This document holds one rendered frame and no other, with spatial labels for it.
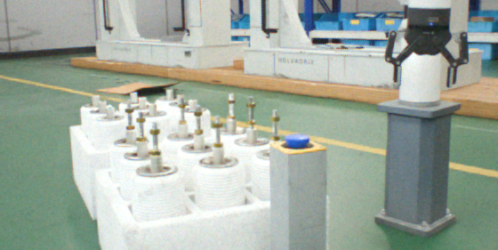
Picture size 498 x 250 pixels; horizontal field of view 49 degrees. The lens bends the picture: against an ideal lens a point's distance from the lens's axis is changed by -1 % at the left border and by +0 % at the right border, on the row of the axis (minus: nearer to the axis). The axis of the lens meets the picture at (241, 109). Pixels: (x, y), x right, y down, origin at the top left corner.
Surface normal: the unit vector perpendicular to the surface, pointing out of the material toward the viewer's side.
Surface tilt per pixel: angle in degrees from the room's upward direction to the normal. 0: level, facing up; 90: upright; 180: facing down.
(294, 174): 90
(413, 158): 90
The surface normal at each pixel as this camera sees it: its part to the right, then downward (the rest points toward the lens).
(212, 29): 0.69, 0.11
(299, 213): 0.38, 0.15
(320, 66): -0.73, 0.14
